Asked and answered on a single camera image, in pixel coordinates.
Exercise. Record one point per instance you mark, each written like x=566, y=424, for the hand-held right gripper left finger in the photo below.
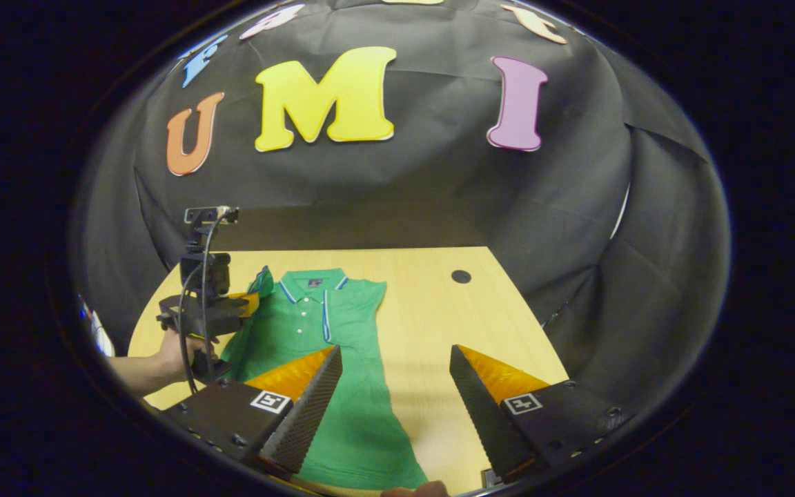
x=311, y=407

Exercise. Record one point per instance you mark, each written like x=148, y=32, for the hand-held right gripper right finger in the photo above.
x=480, y=407

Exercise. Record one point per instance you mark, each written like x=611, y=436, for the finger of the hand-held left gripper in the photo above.
x=246, y=302

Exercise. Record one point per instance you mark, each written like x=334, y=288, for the green T-shirt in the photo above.
x=342, y=324

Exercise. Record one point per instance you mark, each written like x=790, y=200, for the black table grommet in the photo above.
x=461, y=276

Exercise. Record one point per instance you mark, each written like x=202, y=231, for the black backdrop cloth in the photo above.
x=439, y=193

